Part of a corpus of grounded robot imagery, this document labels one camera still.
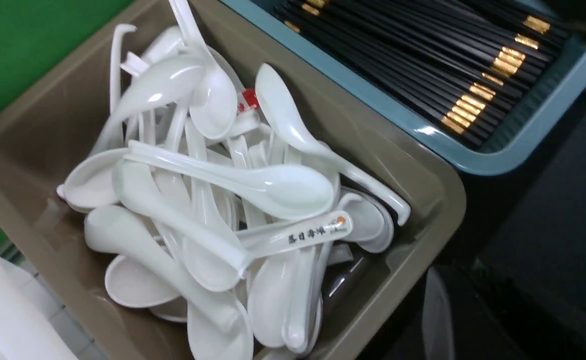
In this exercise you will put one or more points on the olive plastic spoon bin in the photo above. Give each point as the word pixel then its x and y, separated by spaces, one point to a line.
pixel 52 127

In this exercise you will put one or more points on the black serving tray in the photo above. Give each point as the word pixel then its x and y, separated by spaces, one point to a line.
pixel 511 283

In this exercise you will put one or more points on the large white plastic tub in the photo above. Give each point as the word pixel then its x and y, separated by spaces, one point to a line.
pixel 25 333

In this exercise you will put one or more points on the blue plastic chopstick bin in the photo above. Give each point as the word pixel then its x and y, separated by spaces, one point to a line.
pixel 515 140

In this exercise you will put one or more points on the green backdrop cloth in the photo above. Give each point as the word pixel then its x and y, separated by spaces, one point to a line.
pixel 36 35

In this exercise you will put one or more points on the pile of white soup spoons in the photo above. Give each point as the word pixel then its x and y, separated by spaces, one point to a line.
pixel 228 205

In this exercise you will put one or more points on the pile of black chopsticks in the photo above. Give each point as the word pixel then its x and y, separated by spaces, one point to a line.
pixel 465 66

